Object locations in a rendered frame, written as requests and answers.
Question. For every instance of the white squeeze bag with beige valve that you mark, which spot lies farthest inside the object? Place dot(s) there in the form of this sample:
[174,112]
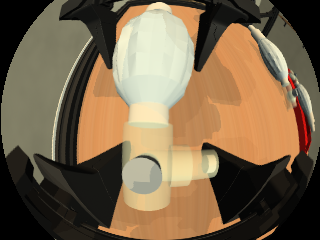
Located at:
[152,65]

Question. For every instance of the red tray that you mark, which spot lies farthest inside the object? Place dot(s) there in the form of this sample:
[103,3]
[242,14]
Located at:
[301,125]

